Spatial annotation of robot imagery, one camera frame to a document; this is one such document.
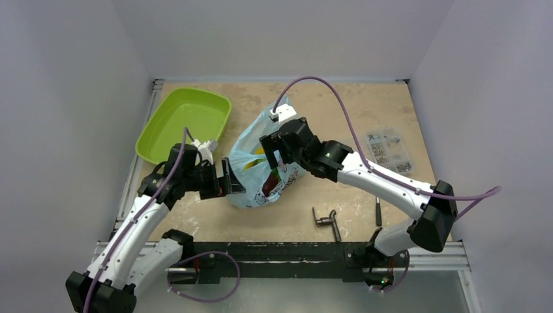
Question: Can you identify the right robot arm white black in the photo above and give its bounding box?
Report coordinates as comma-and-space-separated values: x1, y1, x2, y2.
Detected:
260, 117, 457, 265

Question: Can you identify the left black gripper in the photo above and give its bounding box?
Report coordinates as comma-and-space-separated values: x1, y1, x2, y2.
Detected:
183, 157, 244, 199

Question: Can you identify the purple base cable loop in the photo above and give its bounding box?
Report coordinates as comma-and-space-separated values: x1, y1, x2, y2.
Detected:
167, 251, 241, 304

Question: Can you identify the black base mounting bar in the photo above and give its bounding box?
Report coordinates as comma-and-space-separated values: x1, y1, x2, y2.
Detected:
168, 242, 408, 286

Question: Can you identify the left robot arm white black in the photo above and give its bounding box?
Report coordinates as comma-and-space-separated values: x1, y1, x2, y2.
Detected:
65, 143, 245, 312

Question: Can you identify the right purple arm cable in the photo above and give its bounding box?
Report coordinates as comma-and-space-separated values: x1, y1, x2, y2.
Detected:
272, 76, 502, 221

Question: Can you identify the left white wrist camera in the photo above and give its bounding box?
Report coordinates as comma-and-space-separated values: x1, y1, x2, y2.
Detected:
192, 140, 218, 164

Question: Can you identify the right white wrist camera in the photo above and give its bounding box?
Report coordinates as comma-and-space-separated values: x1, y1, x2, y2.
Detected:
269, 104, 298, 126

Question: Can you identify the red fake apple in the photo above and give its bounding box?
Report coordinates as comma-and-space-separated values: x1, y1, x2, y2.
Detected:
262, 168, 281, 197

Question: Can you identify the lime green plastic tray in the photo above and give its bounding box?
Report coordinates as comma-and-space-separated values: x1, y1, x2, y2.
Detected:
135, 88, 232, 164

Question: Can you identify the dark metal clamp bracket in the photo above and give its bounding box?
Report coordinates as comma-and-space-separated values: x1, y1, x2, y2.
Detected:
312, 207, 342, 243

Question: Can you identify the clear plastic screw box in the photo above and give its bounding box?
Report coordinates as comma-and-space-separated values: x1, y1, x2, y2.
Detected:
336, 127, 417, 179

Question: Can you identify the small black-handled hammer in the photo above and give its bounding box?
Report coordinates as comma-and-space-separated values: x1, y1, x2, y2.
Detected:
375, 197, 382, 227

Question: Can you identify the yellow fake banana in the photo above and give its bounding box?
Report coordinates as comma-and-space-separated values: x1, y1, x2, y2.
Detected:
243, 147, 266, 171

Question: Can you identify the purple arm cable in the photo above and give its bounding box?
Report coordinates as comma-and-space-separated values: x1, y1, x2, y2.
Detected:
82, 127, 195, 313
272, 76, 502, 221

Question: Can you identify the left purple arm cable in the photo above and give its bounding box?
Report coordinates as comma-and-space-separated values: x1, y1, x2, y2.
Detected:
82, 127, 195, 313

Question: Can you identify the light blue plastic bag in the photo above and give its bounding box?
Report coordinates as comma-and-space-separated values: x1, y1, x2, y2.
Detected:
226, 104, 306, 209

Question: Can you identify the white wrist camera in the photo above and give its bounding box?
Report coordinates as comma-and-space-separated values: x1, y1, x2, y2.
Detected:
269, 104, 298, 126
192, 140, 218, 164

